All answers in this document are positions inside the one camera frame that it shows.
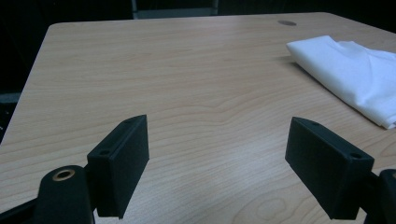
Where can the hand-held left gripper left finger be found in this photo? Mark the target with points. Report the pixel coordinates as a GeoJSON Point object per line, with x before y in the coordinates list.
{"type": "Point", "coordinates": [118, 168]}

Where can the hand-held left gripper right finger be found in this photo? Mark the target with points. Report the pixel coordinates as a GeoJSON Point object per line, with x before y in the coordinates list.
{"type": "Point", "coordinates": [327, 168]}

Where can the white printed tank top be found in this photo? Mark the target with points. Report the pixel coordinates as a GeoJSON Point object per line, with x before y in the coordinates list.
{"type": "Point", "coordinates": [348, 74]}

